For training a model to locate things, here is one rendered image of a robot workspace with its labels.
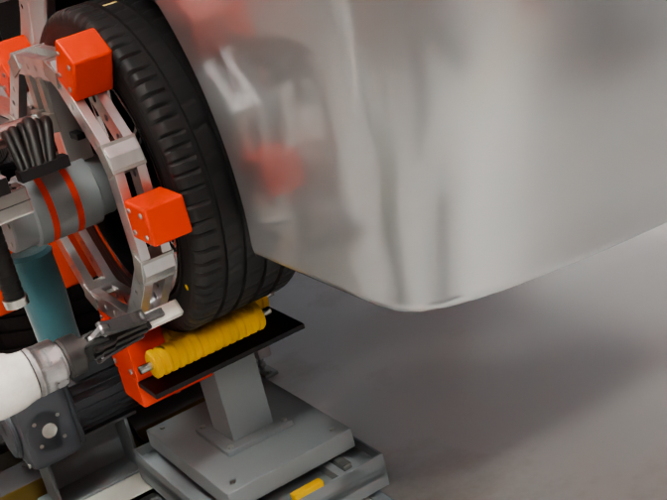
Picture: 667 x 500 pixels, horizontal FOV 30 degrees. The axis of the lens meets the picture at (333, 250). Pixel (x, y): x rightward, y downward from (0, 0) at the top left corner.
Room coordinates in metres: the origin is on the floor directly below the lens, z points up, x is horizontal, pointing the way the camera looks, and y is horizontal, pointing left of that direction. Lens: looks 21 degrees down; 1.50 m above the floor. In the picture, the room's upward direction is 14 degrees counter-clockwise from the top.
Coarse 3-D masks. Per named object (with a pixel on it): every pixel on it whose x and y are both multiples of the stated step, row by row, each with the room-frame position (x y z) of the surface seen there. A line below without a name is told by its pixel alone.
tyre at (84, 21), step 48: (96, 0) 2.35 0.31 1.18; (144, 0) 2.30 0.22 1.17; (144, 48) 2.17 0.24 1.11; (144, 96) 2.09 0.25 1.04; (192, 96) 2.11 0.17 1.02; (192, 144) 2.07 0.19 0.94; (192, 192) 2.04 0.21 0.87; (96, 240) 2.51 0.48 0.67; (192, 240) 2.05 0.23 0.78; (240, 240) 2.09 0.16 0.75; (192, 288) 2.10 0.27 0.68; (240, 288) 2.15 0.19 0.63
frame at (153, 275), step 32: (32, 64) 2.27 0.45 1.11; (64, 96) 2.16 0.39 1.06; (96, 96) 2.14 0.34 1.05; (96, 128) 2.09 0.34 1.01; (128, 128) 2.10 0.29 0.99; (128, 160) 2.06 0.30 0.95; (128, 192) 2.05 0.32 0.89; (128, 224) 2.05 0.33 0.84; (64, 256) 2.46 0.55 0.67; (96, 256) 2.43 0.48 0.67; (160, 256) 2.06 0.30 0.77; (96, 288) 2.37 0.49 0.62; (128, 288) 2.33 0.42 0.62; (160, 288) 2.12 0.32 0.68
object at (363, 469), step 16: (144, 448) 2.52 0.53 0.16; (352, 448) 2.32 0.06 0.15; (368, 448) 2.27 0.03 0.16; (144, 464) 2.46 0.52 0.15; (160, 464) 2.45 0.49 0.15; (336, 464) 2.23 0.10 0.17; (352, 464) 2.22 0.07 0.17; (368, 464) 2.22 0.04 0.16; (384, 464) 2.23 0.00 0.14; (160, 480) 2.39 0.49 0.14; (176, 480) 2.37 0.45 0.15; (192, 480) 2.35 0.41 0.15; (304, 480) 2.24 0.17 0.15; (320, 480) 2.17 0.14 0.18; (336, 480) 2.18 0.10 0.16; (352, 480) 2.20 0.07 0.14; (368, 480) 2.21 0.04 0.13; (384, 480) 2.23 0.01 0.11; (176, 496) 2.32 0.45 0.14; (192, 496) 2.29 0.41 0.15; (208, 496) 2.27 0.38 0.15; (272, 496) 2.21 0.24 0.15; (288, 496) 2.20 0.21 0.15; (304, 496) 2.15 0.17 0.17; (320, 496) 2.16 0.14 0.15; (336, 496) 2.18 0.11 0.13; (352, 496) 2.19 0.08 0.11
